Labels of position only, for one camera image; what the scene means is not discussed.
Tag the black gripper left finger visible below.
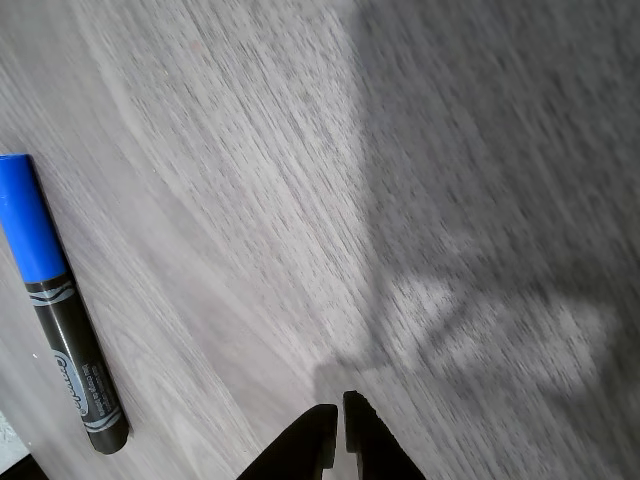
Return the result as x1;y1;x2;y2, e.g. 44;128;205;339
238;403;340;480

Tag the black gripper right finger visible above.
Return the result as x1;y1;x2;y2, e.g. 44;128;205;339
342;390;427;480

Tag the blue cap black marker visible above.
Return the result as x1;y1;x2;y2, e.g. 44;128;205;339
0;153;132;456

